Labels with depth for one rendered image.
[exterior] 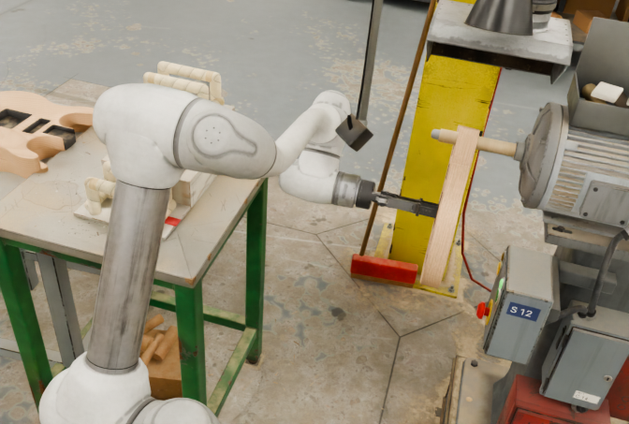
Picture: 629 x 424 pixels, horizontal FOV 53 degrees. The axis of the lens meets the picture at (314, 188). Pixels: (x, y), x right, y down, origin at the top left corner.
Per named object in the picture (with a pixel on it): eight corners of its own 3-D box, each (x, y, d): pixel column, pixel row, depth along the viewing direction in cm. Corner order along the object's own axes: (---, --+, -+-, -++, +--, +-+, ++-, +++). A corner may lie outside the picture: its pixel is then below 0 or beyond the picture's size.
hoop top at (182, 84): (211, 93, 177) (211, 82, 175) (205, 98, 174) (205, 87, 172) (147, 79, 180) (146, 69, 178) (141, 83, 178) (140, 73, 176)
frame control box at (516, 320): (579, 331, 155) (616, 253, 141) (585, 402, 138) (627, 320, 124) (480, 306, 160) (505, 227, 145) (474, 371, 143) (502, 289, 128)
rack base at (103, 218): (191, 208, 173) (191, 205, 173) (166, 241, 161) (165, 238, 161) (103, 186, 178) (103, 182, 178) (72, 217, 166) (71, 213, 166)
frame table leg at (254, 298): (261, 357, 249) (269, 168, 197) (256, 367, 245) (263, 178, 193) (249, 353, 250) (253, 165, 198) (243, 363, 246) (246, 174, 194)
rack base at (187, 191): (215, 178, 186) (215, 152, 181) (191, 210, 173) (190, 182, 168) (133, 158, 191) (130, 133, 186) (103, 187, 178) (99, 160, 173)
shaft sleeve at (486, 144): (512, 158, 150) (515, 146, 151) (514, 153, 147) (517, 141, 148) (437, 143, 153) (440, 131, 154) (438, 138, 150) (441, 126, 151)
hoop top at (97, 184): (158, 201, 160) (157, 191, 159) (152, 208, 158) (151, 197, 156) (89, 183, 164) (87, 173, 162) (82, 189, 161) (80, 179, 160)
